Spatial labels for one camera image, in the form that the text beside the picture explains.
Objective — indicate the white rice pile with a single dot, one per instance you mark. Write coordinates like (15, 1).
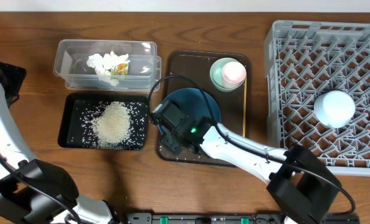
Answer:
(113, 125)

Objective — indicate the mint green bowl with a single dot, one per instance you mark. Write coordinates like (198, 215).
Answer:
(216, 73)

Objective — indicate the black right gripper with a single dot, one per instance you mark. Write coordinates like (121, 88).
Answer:
(171, 145)

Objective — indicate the wooden chopstick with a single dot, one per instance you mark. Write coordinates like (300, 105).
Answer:
(245, 108)

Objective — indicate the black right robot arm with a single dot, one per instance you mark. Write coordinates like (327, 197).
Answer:
(302, 186)

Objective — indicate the black plastic tray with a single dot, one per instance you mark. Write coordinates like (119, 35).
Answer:
(69, 135)

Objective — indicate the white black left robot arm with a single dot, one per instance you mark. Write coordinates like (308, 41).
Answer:
(31, 190)

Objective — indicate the white tissue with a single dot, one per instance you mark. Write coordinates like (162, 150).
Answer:
(98, 62)
(105, 76)

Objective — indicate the light blue white bowl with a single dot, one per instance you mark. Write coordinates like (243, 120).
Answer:
(334, 109)

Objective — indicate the green orange snack wrapper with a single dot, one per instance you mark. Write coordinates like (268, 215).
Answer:
(120, 69)

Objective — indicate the grey dishwasher rack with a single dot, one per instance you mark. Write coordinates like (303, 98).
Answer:
(304, 60)

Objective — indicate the pink cup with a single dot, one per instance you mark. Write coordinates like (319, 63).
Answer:
(233, 74)

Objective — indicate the clear plastic bin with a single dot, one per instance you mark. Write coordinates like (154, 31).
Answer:
(71, 64)

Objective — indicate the dark blue plate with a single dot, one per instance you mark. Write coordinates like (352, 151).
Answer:
(191, 102)

